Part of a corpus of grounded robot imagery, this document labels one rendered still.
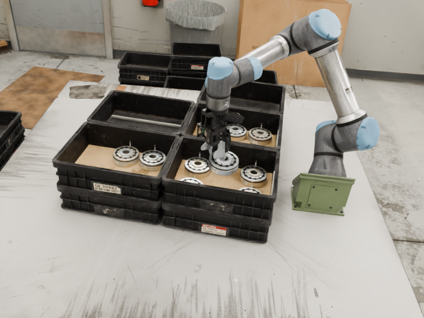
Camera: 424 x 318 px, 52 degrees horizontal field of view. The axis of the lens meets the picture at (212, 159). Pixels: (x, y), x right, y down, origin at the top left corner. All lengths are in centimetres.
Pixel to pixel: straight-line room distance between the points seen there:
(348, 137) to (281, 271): 55
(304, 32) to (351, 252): 81
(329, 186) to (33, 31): 394
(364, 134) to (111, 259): 99
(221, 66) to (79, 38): 369
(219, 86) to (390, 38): 372
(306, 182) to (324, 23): 59
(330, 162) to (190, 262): 66
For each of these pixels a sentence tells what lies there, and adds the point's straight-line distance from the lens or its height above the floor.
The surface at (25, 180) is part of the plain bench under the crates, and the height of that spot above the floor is 70.
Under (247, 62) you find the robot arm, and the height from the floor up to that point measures 133.
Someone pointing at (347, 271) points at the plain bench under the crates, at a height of 70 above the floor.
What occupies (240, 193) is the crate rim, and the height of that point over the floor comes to 93.
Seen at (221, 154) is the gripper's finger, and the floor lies 103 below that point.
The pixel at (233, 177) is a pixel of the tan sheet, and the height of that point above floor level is 83.
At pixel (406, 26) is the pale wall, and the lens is 491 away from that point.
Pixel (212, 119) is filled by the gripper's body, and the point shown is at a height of 117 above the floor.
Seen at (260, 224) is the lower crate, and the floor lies 80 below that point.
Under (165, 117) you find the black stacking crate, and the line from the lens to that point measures 204.
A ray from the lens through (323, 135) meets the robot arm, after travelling 175.
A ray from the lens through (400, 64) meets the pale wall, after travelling 505.
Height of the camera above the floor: 185
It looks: 35 degrees down
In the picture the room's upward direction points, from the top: 5 degrees clockwise
